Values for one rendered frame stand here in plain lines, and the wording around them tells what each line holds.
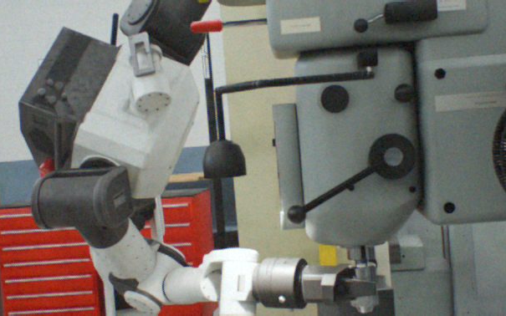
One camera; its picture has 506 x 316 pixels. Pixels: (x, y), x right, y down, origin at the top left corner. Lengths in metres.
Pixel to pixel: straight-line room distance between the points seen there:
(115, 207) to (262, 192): 1.69
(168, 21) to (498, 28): 0.68
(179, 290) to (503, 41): 0.76
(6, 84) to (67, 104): 9.43
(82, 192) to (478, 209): 0.67
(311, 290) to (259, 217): 1.74
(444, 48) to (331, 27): 0.18
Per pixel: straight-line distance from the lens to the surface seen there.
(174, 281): 1.64
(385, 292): 1.78
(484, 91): 1.32
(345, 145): 1.31
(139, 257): 1.63
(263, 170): 3.13
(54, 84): 1.61
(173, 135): 1.59
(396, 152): 1.28
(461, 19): 1.32
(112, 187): 1.48
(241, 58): 3.13
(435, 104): 1.30
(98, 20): 10.73
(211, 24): 1.51
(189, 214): 5.94
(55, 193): 1.51
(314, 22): 1.29
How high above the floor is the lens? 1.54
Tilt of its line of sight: 3 degrees down
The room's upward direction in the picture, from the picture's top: 5 degrees counter-clockwise
